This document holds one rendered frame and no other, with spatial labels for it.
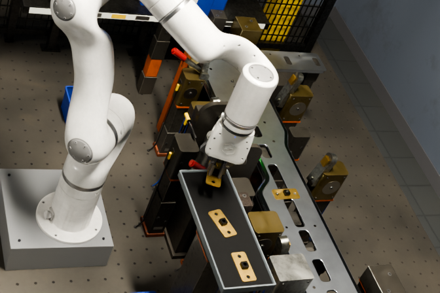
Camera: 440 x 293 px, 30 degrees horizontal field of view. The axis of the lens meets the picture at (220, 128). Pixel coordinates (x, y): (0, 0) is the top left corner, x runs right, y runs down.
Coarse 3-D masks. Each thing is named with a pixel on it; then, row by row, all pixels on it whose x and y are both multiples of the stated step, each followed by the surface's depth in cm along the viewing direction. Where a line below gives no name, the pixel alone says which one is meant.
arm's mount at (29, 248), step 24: (0, 192) 237; (24, 192) 236; (48, 192) 239; (0, 216) 236; (24, 216) 230; (24, 240) 224; (48, 240) 227; (96, 240) 233; (24, 264) 227; (48, 264) 231; (72, 264) 234; (96, 264) 237
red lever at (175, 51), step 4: (172, 48) 250; (176, 48) 250; (172, 52) 250; (176, 52) 250; (180, 52) 251; (176, 56) 251; (180, 56) 251; (184, 56) 252; (184, 60) 253; (188, 60) 254; (188, 64) 255; (192, 64) 256; (196, 64) 258; (196, 68) 258; (200, 68) 259
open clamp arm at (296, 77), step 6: (294, 78) 267; (300, 78) 267; (288, 84) 270; (294, 84) 268; (282, 90) 272; (288, 90) 270; (294, 90) 270; (276, 96) 274; (282, 96) 272; (288, 96) 271; (276, 102) 274; (282, 102) 272
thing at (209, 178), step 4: (216, 164) 208; (220, 164) 209; (216, 168) 207; (208, 172) 205; (216, 172) 205; (208, 176) 204; (212, 176) 205; (216, 176) 205; (208, 180) 203; (212, 180) 204; (216, 180) 204; (220, 180) 205; (212, 184) 202; (216, 184) 203; (220, 184) 203
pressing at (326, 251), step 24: (216, 72) 273; (216, 96) 264; (264, 120) 263; (264, 144) 254; (264, 168) 246; (288, 168) 250; (264, 192) 239; (288, 216) 234; (312, 216) 238; (312, 240) 231; (312, 264) 224; (336, 264) 227; (312, 288) 218; (336, 288) 220
